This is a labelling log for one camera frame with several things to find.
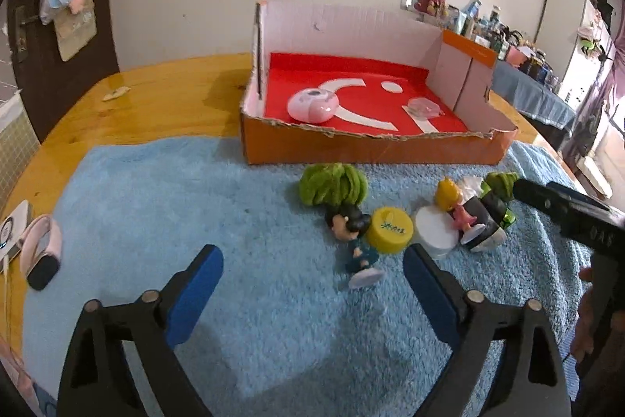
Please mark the pink cup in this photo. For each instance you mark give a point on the pink cup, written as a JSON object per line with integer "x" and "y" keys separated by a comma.
{"x": 516, "y": 55}

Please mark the blue fluffy towel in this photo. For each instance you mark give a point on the blue fluffy towel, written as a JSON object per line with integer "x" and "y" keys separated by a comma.
{"x": 146, "y": 212}

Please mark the white flat device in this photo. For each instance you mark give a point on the white flat device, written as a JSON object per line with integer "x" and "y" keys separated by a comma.
{"x": 17, "y": 221}

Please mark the row of bottles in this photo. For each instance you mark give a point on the row of bottles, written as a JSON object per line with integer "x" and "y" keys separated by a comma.
{"x": 488, "y": 28}

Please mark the blonde figurine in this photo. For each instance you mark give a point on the blonde figurine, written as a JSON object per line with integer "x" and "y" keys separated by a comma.
{"x": 447, "y": 197}

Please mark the person's right hand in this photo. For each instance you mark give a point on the person's right hand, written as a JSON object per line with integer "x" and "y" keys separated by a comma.
{"x": 583, "y": 319}

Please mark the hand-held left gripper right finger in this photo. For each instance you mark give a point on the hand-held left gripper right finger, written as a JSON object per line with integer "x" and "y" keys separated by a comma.
{"x": 429, "y": 295}

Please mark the purple curtain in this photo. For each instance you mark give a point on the purple curtain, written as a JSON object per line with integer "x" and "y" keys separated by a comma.
{"x": 603, "y": 104}

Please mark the table with blue cloth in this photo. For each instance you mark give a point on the table with blue cloth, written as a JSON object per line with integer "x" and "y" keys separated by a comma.
{"x": 532, "y": 97}

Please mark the white box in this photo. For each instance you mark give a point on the white box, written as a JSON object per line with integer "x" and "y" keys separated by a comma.
{"x": 595, "y": 177}

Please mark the clear plastic case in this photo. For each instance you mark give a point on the clear plastic case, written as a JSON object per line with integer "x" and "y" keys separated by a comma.
{"x": 425, "y": 108}

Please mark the green fuzzy toy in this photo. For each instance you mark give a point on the green fuzzy toy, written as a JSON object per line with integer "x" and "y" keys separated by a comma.
{"x": 503, "y": 180}
{"x": 332, "y": 187}

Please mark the white round lid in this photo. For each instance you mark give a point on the white round lid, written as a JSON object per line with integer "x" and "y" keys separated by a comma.
{"x": 432, "y": 229}

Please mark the white refrigerator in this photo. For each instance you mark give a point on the white refrigerator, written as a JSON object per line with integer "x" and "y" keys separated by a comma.
{"x": 566, "y": 31}

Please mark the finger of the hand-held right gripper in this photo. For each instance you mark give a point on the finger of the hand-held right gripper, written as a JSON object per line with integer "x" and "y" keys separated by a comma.
{"x": 534, "y": 197}

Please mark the paper scrap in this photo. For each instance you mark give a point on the paper scrap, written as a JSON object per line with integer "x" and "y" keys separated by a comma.
{"x": 115, "y": 93}

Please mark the yellow bottle cap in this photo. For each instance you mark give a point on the yellow bottle cap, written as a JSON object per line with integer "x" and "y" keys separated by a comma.
{"x": 388, "y": 231}

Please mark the orange cardboard box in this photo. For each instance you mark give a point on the orange cardboard box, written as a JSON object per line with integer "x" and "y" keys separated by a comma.
{"x": 366, "y": 148}

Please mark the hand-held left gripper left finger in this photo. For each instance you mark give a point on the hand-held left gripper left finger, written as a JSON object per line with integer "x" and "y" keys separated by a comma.
{"x": 195, "y": 285}

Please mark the green sushi toy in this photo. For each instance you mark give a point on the green sushi toy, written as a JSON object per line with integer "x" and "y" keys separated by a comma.
{"x": 503, "y": 212}

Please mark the hanging paper card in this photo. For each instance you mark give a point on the hanging paper card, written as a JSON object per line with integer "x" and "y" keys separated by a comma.
{"x": 73, "y": 36}

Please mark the pink round device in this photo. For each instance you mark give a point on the pink round device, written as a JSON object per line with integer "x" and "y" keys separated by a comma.
{"x": 312, "y": 107}

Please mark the dark wooden door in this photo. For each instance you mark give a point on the dark wooden door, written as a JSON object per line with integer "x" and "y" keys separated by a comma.
{"x": 97, "y": 31}

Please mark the dark-haired figurine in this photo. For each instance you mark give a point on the dark-haired figurine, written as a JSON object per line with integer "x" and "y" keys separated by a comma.
{"x": 349, "y": 226}

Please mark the pink smartwatch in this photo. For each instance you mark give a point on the pink smartwatch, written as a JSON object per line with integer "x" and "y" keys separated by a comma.
{"x": 44, "y": 270}

